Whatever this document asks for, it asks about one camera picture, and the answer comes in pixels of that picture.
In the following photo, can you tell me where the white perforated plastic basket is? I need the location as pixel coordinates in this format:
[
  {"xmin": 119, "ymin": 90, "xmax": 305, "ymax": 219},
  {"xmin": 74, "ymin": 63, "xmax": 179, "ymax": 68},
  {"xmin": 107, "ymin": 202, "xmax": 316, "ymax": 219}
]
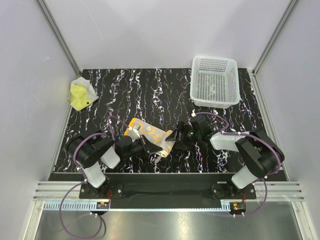
[{"xmin": 190, "ymin": 56, "xmax": 240, "ymax": 109}]

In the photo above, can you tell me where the white slotted cable duct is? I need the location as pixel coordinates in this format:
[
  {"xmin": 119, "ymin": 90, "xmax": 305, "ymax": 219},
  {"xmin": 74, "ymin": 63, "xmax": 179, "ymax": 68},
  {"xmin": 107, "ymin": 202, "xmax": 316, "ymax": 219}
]
[{"xmin": 44, "ymin": 200, "xmax": 231, "ymax": 212}]

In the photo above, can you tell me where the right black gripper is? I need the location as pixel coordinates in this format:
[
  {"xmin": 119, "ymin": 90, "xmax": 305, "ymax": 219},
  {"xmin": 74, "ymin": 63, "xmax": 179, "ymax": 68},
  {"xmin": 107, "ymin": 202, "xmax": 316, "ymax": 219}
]
[{"xmin": 165, "ymin": 121, "xmax": 201, "ymax": 152}]

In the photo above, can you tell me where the right aluminium frame post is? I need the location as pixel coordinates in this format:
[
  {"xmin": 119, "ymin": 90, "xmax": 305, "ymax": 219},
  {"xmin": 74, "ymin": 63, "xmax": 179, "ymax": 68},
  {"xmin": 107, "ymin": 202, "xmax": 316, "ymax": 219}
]
[{"xmin": 252, "ymin": 0, "xmax": 301, "ymax": 76}]

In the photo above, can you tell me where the left aluminium frame post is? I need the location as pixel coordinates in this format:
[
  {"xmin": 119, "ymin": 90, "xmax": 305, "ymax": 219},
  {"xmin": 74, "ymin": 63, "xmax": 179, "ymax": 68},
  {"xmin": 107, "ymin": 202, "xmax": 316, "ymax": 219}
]
[{"xmin": 35, "ymin": 0, "xmax": 82, "ymax": 76}]

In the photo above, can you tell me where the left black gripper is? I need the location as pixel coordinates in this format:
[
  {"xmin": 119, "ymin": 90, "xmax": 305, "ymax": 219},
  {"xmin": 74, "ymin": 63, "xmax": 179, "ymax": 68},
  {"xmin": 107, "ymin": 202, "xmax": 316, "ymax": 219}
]
[{"xmin": 123, "ymin": 134, "xmax": 162, "ymax": 160}]

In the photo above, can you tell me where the yellow and grey towel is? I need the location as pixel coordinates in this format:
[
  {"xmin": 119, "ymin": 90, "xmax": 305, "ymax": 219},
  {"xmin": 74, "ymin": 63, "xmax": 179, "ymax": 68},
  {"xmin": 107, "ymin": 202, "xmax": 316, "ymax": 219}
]
[{"xmin": 68, "ymin": 77, "xmax": 99, "ymax": 112}]

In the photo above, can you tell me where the connector block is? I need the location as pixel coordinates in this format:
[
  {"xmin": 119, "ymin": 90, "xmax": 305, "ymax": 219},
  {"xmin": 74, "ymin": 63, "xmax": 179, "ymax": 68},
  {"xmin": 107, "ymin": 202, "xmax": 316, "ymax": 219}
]
[
  {"xmin": 231, "ymin": 202, "xmax": 247, "ymax": 212},
  {"xmin": 96, "ymin": 202, "xmax": 110, "ymax": 210}
]

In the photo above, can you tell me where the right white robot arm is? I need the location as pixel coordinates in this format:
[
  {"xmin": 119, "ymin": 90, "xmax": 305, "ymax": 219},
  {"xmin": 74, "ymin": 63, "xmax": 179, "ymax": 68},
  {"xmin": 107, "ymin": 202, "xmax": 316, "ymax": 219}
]
[{"xmin": 165, "ymin": 116, "xmax": 285, "ymax": 199}]

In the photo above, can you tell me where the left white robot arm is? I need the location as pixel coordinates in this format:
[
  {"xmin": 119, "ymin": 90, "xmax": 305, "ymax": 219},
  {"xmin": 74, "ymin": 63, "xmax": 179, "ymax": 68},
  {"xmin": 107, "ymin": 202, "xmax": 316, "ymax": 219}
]
[{"xmin": 66, "ymin": 131, "xmax": 163, "ymax": 198}]

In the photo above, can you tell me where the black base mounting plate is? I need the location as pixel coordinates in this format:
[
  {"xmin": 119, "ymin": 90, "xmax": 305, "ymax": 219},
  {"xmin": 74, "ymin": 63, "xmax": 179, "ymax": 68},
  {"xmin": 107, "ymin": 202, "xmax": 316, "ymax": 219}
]
[{"xmin": 79, "ymin": 173, "xmax": 253, "ymax": 205}]

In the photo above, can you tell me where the aluminium frame post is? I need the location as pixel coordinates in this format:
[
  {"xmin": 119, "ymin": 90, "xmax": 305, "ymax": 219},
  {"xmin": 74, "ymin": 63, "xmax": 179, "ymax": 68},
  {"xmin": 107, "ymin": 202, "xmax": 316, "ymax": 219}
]
[
  {"xmin": 252, "ymin": 0, "xmax": 301, "ymax": 76},
  {"xmin": 35, "ymin": 0, "xmax": 82, "ymax": 76}
]

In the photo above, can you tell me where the orange towel with grey pattern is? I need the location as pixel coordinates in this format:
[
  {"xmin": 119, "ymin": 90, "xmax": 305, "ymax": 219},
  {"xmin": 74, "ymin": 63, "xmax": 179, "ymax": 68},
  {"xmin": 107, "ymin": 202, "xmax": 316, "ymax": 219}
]
[{"xmin": 124, "ymin": 118, "xmax": 175, "ymax": 158}]

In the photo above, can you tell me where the aluminium cross rail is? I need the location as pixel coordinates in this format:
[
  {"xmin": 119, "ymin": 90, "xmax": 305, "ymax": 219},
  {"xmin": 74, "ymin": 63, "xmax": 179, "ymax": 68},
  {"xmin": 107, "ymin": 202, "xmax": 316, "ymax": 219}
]
[{"xmin": 33, "ymin": 181, "xmax": 304, "ymax": 202}]

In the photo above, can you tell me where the left connector block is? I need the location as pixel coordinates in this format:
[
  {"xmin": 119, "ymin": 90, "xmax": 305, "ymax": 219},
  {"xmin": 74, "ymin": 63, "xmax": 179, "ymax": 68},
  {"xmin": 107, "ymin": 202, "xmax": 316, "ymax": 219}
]
[{"xmin": 96, "ymin": 202, "xmax": 110, "ymax": 210}]

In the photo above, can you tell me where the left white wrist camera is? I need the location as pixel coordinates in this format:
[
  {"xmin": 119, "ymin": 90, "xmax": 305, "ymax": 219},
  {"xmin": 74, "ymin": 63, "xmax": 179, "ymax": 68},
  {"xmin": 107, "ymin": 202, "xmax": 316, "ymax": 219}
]
[{"xmin": 128, "ymin": 124, "xmax": 141, "ymax": 138}]

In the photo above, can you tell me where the right connector block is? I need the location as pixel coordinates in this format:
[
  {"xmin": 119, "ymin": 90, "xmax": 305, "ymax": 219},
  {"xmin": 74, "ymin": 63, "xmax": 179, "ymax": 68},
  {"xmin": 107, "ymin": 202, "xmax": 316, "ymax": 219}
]
[{"xmin": 231, "ymin": 202, "xmax": 247, "ymax": 212}]

